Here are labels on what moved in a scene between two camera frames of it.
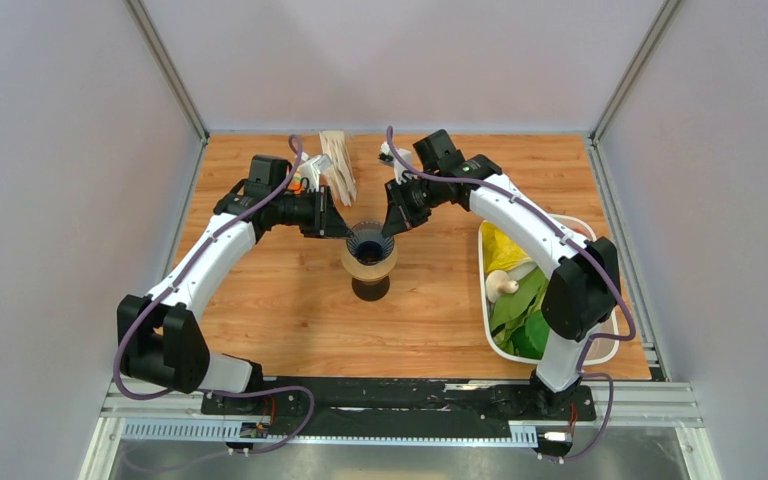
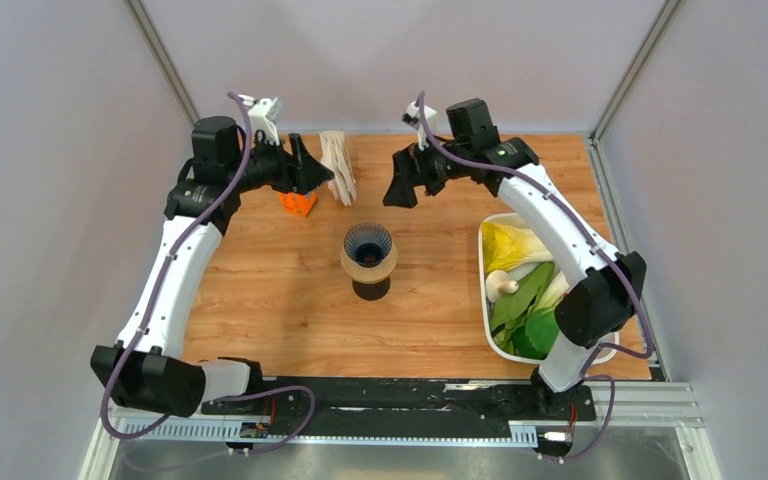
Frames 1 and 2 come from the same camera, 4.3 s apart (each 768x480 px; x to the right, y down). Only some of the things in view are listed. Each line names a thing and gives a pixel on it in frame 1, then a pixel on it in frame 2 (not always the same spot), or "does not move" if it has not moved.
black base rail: x=401 y=407 does not move
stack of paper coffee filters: x=341 y=172 does not move
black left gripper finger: x=334 y=225 to x=307 y=170
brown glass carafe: x=370 y=290 does not move
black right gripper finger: x=395 y=221 to x=401 y=191
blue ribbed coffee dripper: x=368 y=245 does not move
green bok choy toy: x=519 y=325 does not move
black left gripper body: x=305 y=211 to x=266 y=167
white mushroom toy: x=498 y=283 does not move
